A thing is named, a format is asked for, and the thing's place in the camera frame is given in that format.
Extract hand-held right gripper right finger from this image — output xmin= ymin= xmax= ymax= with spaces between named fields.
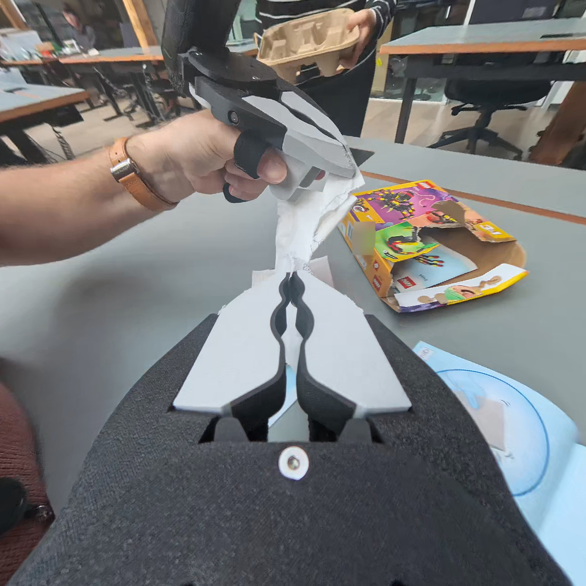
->
xmin=292 ymin=273 xmax=413 ymax=433

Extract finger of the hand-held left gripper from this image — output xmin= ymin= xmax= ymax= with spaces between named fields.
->
xmin=242 ymin=93 xmax=358 ymax=179
xmin=279 ymin=87 xmax=349 ymax=147

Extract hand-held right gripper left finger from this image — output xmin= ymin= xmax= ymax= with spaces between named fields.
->
xmin=172 ymin=273 xmax=294 ymax=433

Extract white paper bag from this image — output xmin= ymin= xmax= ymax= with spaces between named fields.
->
xmin=219 ymin=149 xmax=367 ymax=367

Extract person's left forearm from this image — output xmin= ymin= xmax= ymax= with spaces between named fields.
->
xmin=0 ymin=149 xmax=152 ymax=267

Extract grey background desk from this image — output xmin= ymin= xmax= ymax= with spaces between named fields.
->
xmin=379 ymin=17 xmax=586 ymax=147
xmin=59 ymin=43 xmax=258 ymax=130
xmin=0 ymin=69 xmax=92 ymax=166

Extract person's left hand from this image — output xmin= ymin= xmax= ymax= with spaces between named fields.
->
xmin=126 ymin=110 xmax=289 ymax=202

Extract brown cardboard cup carrier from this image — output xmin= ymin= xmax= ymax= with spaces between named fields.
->
xmin=255 ymin=8 xmax=362 ymax=85

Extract colourful torn toy box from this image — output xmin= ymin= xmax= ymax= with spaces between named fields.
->
xmin=338 ymin=179 xmax=529 ymax=313

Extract light blue toy booklet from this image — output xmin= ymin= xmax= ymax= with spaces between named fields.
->
xmin=393 ymin=242 xmax=479 ymax=294

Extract light blue instruction booklet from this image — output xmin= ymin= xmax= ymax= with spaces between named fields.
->
xmin=412 ymin=341 xmax=586 ymax=586

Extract black swivel office chair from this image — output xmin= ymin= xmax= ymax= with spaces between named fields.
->
xmin=428 ymin=78 xmax=557 ymax=161

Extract person's reddish sweater torso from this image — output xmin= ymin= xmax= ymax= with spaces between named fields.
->
xmin=0 ymin=380 xmax=56 ymax=573

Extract black badge reel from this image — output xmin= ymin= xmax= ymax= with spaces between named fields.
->
xmin=0 ymin=476 xmax=49 ymax=536

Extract wooden post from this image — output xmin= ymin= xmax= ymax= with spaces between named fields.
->
xmin=122 ymin=0 xmax=159 ymax=49
xmin=530 ymin=81 xmax=586 ymax=166

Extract tan leather strap watch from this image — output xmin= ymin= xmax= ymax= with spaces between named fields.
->
xmin=108 ymin=136 xmax=179 ymax=212

